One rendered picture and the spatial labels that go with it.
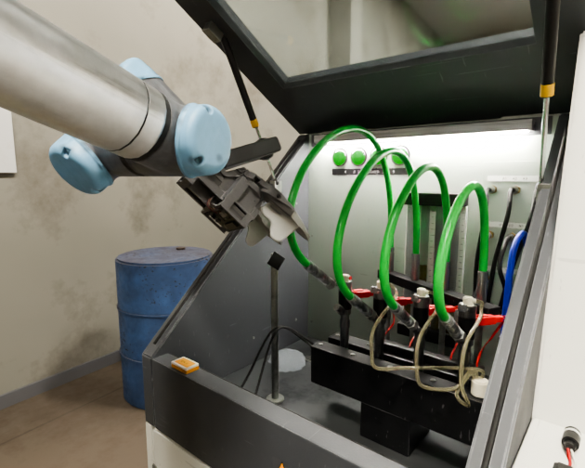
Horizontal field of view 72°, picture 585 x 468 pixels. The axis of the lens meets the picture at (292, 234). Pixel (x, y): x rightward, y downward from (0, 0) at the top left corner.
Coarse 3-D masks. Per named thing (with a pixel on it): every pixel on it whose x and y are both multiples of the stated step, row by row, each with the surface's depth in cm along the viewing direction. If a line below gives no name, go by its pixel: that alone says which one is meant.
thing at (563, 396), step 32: (576, 96) 62; (576, 128) 61; (576, 160) 60; (576, 192) 60; (576, 224) 59; (576, 256) 59; (576, 288) 58; (544, 320) 61; (576, 320) 58; (544, 352) 60; (576, 352) 58; (544, 384) 59; (576, 384) 57; (544, 416) 59; (576, 416) 57
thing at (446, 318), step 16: (464, 192) 60; (480, 192) 66; (480, 208) 70; (448, 224) 57; (480, 224) 71; (448, 240) 56; (480, 240) 72; (480, 256) 73; (480, 272) 73; (480, 288) 73; (448, 320) 59; (464, 336) 65
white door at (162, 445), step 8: (160, 432) 87; (160, 440) 87; (168, 440) 85; (160, 448) 87; (168, 448) 85; (176, 448) 83; (184, 448) 82; (160, 456) 87; (168, 456) 85; (176, 456) 83; (184, 456) 81; (192, 456) 80; (152, 464) 89; (160, 464) 88; (168, 464) 85; (176, 464) 83; (184, 464) 81; (192, 464) 80; (200, 464) 78
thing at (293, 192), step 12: (336, 132) 75; (348, 132) 78; (360, 132) 82; (324, 144) 72; (372, 144) 87; (312, 156) 70; (300, 168) 69; (384, 168) 91; (300, 180) 68; (384, 180) 93; (288, 240) 68; (300, 252) 70
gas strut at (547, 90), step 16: (560, 0) 56; (544, 32) 59; (544, 48) 60; (544, 64) 61; (544, 80) 62; (544, 96) 63; (544, 112) 64; (544, 128) 65; (544, 144) 67; (544, 160) 68
